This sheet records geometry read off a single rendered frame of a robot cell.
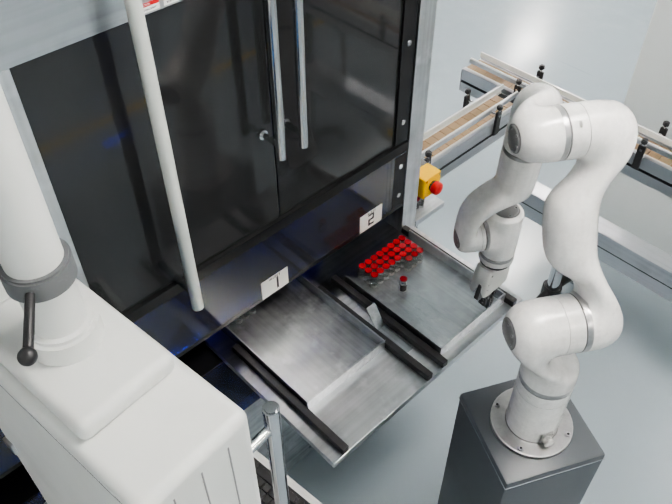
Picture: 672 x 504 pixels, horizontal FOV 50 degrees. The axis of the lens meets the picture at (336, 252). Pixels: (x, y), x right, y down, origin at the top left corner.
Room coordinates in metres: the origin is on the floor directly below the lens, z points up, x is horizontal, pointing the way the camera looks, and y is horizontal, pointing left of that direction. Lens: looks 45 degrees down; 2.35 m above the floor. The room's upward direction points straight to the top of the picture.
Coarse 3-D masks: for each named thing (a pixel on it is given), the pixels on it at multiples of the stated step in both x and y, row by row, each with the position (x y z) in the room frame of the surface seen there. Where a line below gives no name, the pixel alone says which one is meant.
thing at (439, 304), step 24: (432, 264) 1.40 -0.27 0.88; (456, 264) 1.38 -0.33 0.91; (360, 288) 1.29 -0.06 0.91; (384, 288) 1.31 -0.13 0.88; (408, 288) 1.31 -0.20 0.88; (432, 288) 1.31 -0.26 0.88; (456, 288) 1.31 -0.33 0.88; (408, 312) 1.23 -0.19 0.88; (432, 312) 1.23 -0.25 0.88; (456, 312) 1.23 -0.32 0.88; (480, 312) 1.23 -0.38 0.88; (432, 336) 1.15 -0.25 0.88; (456, 336) 1.12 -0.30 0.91
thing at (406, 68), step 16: (416, 0) 1.53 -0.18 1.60; (416, 16) 1.53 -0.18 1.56; (400, 48) 1.51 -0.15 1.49; (400, 64) 1.50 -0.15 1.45; (400, 80) 1.51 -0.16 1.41; (400, 96) 1.51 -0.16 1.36; (400, 112) 1.51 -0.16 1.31; (400, 128) 1.51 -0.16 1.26; (400, 160) 1.52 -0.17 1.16; (400, 176) 1.52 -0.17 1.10; (400, 192) 1.52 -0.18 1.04
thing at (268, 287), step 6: (282, 270) 1.23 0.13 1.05; (276, 276) 1.21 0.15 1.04; (282, 276) 1.22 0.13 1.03; (264, 282) 1.19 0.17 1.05; (270, 282) 1.20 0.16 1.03; (276, 282) 1.21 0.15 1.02; (282, 282) 1.22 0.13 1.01; (288, 282) 1.24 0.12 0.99; (264, 288) 1.18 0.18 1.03; (270, 288) 1.20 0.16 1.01; (276, 288) 1.21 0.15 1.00; (264, 294) 1.18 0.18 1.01; (270, 294) 1.20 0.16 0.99
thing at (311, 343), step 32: (288, 288) 1.31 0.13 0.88; (256, 320) 1.20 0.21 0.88; (288, 320) 1.20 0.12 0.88; (320, 320) 1.20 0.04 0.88; (352, 320) 1.19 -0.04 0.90; (256, 352) 1.10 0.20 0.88; (288, 352) 1.10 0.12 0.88; (320, 352) 1.10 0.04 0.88; (352, 352) 1.10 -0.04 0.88; (288, 384) 0.98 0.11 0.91; (320, 384) 1.00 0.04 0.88
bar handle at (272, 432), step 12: (264, 408) 0.55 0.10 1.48; (276, 408) 0.55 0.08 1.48; (264, 420) 0.55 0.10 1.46; (276, 420) 0.55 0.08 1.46; (264, 432) 0.54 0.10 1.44; (276, 432) 0.55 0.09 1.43; (252, 444) 0.52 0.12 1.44; (276, 444) 0.54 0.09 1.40; (276, 456) 0.54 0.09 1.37; (276, 468) 0.54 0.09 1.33; (276, 480) 0.54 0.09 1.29; (276, 492) 0.54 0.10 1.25; (288, 492) 0.56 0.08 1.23
